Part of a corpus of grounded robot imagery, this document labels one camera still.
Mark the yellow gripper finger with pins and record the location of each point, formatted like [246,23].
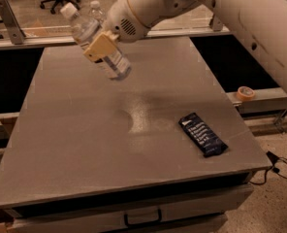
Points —
[103,45]

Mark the blue label plastic water bottle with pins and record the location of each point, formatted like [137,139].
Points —
[84,31]

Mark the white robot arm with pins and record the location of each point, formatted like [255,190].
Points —
[259,25]

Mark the clear plastic water bottle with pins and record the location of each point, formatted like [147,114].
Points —
[96,11]

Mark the dark blue snack bar wrapper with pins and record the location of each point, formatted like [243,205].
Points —
[202,135]

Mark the roll of tan tape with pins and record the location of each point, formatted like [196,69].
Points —
[245,93]

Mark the metal rail frame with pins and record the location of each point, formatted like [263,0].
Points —
[57,41]

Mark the left metal bracket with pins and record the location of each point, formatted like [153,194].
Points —
[15,33]

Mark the metal bracket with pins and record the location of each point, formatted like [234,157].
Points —
[215,24]
[15,33]

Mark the right metal bracket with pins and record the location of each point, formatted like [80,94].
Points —
[215,24]

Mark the grey drawer with black handle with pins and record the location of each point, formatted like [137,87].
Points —
[197,212]

